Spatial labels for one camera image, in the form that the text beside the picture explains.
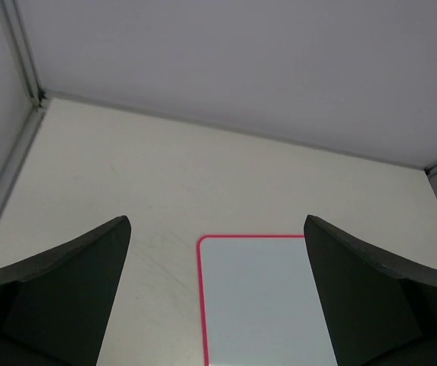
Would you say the left aluminium frame post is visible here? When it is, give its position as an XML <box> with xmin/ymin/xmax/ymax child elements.
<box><xmin>0</xmin><ymin>1</ymin><xmax>47</xmax><ymax>109</ymax></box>

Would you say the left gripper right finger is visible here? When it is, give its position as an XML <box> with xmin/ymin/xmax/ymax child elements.
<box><xmin>304</xmin><ymin>216</ymin><xmax>437</xmax><ymax>365</ymax></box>

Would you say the pink-framed whiteboard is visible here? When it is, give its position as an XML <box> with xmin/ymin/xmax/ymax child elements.
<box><xmin>196</xmin><ymin>235</ymin><xmax>337</xmax><ymax>365</ymax></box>

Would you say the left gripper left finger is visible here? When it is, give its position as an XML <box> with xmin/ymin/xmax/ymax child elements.
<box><xmin>0</xmin><ymin>216</ymin><xmax>131</xmax><ymax>365</ymax></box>

